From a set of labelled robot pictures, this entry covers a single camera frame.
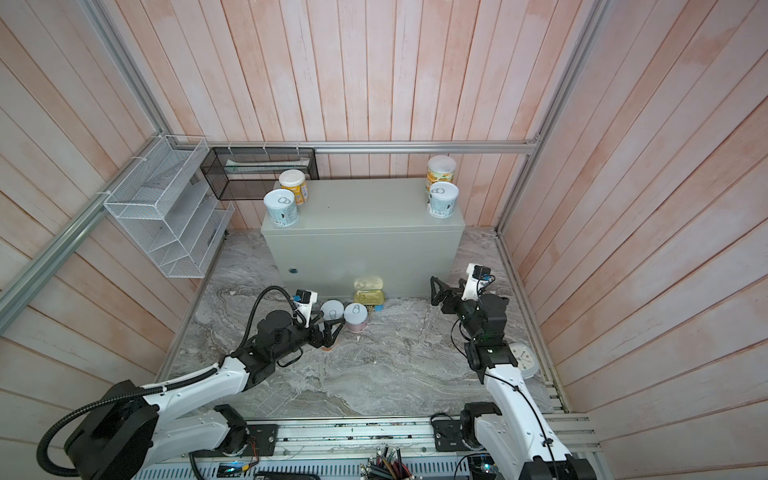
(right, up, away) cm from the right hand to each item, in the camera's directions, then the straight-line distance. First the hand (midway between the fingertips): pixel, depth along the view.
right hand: (446, 278), depth 79 cm
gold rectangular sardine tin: (-21, -7, +17) cm, 28 cm away
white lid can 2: (-26, -13, +11) cm, 30 cm away
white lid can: (-33, -10, +12) cm, 36 cm away
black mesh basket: (-65, +36, +26) cm, 79 cm away
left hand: (-31, -12, +3) cm, 34 cm away
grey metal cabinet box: (-25, +13, -5) cm, 29 cm away
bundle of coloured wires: (-17, -38, -18) cm, 45 cm away
